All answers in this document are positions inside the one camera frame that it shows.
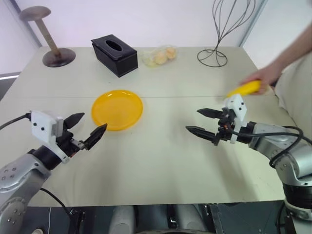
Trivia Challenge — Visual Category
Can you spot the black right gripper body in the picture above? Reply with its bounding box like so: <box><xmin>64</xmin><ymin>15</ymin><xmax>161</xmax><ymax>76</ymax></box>
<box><xmin>212</xmin><ymin>108</ymin><xmax>236</xmax><ymax>147</ymax></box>

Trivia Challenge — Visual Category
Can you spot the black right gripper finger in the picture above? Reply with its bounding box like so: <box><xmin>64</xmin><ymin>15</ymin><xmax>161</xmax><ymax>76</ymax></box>
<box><xmin>185</xmin><ymin>125</ymin><xmax>218</xmax><ymax>145</ymax></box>
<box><xmin>196</xmin><ymin>108</ymin><xmax>223</xmax><ymax>120</ymax></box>

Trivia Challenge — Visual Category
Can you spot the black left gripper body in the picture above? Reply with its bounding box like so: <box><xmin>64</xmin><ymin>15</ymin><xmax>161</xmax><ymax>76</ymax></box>
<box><xmin>56</xmin><ymin>130</ymin><xmax>86</xmax><ymax>158</ymax></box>

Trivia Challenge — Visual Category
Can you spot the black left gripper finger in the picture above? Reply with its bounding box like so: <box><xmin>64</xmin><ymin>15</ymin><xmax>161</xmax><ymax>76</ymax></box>
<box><xmin>83</xmin><ymin>123</ymin><xmax>108</xmax><ymax>151</ymax></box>
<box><xmin>63</xmin><ymin>112</ymin><xmax>85</xmax><ymax>130</ymax></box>

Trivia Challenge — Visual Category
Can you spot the yellow banana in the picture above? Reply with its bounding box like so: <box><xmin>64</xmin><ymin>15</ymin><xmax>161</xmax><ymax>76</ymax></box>
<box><xmin>227</xmin><ymin>79</ymin><xmax>262</xmax><ymax>99</ymax></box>

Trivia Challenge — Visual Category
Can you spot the orange plastic plate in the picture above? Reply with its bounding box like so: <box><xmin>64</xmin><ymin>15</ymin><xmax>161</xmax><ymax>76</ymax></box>
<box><xmin>91</xmin><ymin>89</ymin><xmax>145</xmax><ymax>132</ymax></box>

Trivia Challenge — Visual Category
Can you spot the person's bare hand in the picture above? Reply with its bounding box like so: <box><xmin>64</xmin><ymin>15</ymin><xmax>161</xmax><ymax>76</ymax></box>
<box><xmin>239</xmin><ymin>65</ymin><xmax>284</xmax><ymax>96</ymax></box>

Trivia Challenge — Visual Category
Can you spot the brown wooden hat stand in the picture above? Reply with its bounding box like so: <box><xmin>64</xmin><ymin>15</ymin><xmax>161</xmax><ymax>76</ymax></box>
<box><xmin>19</xmin><ymin>6</ymin><xmax>77</xmax><ymax>68</ymax></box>

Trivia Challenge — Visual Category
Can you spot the black tissue box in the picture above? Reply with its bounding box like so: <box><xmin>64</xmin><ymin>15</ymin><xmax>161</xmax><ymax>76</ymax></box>
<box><xmin>91</xmin><ymin>34</ymin><xmax>139</xmax><ymax>78</ymax></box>

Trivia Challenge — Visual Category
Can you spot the clear plastic bag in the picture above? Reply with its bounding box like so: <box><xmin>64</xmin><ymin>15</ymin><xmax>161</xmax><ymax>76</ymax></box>
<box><xmin>141</xmin><ymin>44</ymin><xmax>179</xmax><ymax>70</ymax></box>

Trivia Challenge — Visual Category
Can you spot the black metal panel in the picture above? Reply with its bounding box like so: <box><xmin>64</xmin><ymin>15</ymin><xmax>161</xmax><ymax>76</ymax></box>
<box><xmin>204</xmin><ymin>201</ymin><xmax>286</xmax><ymax>234</ymax></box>

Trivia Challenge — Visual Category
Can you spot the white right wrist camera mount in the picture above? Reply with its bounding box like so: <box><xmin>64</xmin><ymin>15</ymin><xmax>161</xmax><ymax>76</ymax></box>
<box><xmin>223</xmin><ymin>94</ymin><xmax>248</xmax><ymax>144</ymax></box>

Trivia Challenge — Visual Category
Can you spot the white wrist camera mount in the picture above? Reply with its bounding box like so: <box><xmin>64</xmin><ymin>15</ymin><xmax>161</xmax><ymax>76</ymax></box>
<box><xmin>223</xmin><ymin>94</ymin><xmax>248</xmax><ymax>144</ymax></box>
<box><xmin>30</xmin><ymin>110</ymin><xmax>71</xmax><ymax>164</ymax></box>

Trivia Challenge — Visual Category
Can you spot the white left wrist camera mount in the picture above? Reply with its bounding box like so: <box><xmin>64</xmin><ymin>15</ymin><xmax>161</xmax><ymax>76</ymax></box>
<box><xmin>30</xmin><ymin>110</ymin><xmax>71</xmax><ymax>164</ymax></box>

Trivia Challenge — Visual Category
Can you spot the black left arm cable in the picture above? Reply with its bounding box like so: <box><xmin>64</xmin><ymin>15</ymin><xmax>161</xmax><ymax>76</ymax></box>
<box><xmin>0</xmin><ymin>113</ymin><xmax>72</xmax><ymax>220</ymax></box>

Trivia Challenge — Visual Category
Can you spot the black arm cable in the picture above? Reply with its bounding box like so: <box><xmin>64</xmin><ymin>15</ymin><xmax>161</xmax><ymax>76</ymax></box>
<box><xmin>231</xmin><ymin>125</ymin><xmax>312</xmax><ymax>169</ymax></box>
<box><xmin>0</xmin><ymin>113</ymin><xmax>72</xmax><ymax>220</ymax></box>

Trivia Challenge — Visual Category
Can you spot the black wire stand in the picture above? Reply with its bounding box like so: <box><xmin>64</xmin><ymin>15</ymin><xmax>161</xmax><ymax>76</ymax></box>
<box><xmin>196</xmin><ymin>0</ymin><xmax>256</xmax><ymax>67</ymax></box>

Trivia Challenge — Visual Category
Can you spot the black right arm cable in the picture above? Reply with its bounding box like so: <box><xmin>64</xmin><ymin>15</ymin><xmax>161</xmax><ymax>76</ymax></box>
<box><xmin>231</xmin><ymin>125</ymin><xmax>312</xmax><ymax>169</ymax></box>

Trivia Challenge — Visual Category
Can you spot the black metal bracket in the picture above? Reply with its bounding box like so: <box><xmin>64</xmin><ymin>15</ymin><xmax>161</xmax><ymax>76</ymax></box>
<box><xmin>67</xmin><ymin>208</ymin><xmax>86</xmax><ymax>234</ymax></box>

